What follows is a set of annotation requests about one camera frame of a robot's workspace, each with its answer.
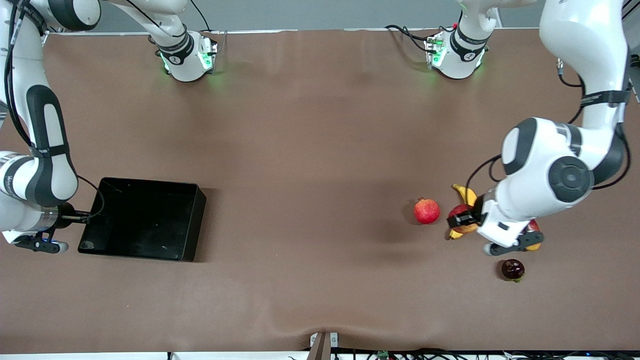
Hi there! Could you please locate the red yellow apple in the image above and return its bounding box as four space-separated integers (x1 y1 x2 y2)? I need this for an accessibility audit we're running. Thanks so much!
448 203 479 235

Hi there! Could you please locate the yellow banana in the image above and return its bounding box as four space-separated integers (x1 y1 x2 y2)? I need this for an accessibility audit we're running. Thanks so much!
447 183 479 241

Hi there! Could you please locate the black plastic box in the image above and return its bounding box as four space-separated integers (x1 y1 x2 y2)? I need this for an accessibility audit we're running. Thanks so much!
77 176 207 263

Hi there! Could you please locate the red orange mango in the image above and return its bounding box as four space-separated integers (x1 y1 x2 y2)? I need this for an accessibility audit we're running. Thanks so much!
524 219 544 252

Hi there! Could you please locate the red pomegranate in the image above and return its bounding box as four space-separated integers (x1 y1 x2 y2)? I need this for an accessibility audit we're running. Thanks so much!
413 197 441 225

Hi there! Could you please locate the dark purple mangosteen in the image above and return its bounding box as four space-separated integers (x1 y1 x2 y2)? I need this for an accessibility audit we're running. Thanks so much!
501 258 526 283

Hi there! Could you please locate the brown table mat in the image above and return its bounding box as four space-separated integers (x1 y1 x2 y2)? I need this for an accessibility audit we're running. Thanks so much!
0 27 640 354

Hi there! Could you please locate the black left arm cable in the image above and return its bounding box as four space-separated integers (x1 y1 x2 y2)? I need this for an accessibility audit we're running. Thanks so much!
464 59 633 202

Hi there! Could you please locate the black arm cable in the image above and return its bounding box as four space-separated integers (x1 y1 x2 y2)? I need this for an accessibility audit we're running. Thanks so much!
464 59 633 202
2 0 106 221

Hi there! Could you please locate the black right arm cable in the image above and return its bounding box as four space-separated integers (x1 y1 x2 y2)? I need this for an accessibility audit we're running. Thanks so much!
2 0 106 221

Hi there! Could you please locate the black left base cable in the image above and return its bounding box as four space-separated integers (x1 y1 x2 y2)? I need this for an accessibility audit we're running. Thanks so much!
384 24 442 54

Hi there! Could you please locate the black base cable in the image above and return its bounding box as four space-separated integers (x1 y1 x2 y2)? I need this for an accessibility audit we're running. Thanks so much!
187 0 212 32
384 24 442 54

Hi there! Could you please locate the grey table edge bracket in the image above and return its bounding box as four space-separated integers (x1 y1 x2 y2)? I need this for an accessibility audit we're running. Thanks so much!
309 331 339 360

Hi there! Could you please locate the black right base cable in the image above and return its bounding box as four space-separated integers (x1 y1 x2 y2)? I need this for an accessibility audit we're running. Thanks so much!
187 0 212 32

